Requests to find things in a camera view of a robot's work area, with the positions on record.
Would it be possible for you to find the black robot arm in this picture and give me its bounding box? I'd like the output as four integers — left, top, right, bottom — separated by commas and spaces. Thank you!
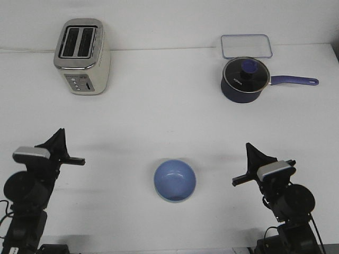
232, 143, 326, 253
2, 128, 85, 253

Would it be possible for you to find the clear container lid blue rim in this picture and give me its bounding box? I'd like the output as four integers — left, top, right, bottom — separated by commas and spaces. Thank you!
220, 34, 273, 59

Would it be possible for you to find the glass pot lid blue knob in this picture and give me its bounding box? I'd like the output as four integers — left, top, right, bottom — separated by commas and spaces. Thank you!
222, 57, 270, 91

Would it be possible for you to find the dark blue saucepan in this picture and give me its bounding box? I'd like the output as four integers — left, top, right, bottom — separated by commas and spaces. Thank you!
221, 75, 319, 103

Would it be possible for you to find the silver cream two-slot toaster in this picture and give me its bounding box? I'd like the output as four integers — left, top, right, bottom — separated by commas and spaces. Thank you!
53, 18, 111, 95

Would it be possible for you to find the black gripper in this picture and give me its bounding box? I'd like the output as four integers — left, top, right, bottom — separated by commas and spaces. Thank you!
35, 128, 85, 182
232, 142, 296, 196

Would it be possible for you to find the black cable at left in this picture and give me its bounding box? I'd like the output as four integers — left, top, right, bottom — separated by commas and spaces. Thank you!
0, 199, 14, 225

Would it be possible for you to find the blue bowl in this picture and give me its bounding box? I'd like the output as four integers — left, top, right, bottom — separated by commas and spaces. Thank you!
153, 159, 197, 203

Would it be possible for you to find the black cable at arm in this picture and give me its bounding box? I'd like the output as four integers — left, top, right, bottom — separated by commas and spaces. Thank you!
263, 211, 326, 254

